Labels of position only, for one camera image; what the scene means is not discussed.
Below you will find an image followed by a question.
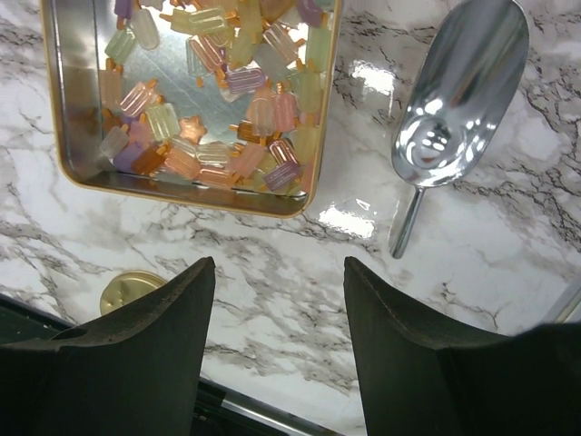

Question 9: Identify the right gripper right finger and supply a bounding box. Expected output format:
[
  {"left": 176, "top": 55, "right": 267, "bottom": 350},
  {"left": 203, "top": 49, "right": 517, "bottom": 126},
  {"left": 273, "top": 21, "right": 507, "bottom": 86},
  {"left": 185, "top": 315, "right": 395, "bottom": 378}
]
[{"left": 344, "top": 257, "right": 580, "bottom": 435}]

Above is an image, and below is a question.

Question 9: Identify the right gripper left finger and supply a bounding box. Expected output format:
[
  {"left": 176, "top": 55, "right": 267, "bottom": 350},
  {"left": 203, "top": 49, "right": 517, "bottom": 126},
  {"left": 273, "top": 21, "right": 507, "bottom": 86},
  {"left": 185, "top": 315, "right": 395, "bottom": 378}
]
[{"left": 1, "top": 257, "right": 215, "bottom": 435}]

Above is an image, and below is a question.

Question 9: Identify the gold round jar lid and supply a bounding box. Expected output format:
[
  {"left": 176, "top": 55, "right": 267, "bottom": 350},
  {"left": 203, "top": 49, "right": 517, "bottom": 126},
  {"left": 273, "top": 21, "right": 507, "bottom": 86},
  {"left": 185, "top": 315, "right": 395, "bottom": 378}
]
[{"left": 99, "top": 271, "right": 166, "bottom": 315}]

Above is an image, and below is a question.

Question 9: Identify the gold tin with popsicle candies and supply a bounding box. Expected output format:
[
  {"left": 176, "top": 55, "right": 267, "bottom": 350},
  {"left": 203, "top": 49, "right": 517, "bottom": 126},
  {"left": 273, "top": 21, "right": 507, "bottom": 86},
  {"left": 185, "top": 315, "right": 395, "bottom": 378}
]
[{"left": 40, "top": 1, "right": 342, "bottom": 218}]

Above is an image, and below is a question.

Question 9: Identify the metal scoop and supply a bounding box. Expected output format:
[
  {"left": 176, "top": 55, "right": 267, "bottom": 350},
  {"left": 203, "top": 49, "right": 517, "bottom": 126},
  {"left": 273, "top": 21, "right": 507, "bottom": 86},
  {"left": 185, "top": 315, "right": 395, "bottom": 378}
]
[{"left": 390, "top": 1, "right": 529, "bottom": 259}]

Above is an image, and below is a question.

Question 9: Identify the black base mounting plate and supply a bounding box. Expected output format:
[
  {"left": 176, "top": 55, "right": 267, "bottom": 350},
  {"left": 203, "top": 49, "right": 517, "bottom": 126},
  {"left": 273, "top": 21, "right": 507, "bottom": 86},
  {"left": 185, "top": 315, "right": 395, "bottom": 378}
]
[{"left": 0, "top": 292, "right": 346, "bottom": 436}]

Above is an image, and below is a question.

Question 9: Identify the aluminium rail frame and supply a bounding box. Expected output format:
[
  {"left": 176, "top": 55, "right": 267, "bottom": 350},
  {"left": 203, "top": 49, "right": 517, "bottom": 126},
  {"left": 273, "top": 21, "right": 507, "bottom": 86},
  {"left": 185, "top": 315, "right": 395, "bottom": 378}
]
[{"left": 542, "top": 276, "right": 581, "bottom": 323}]

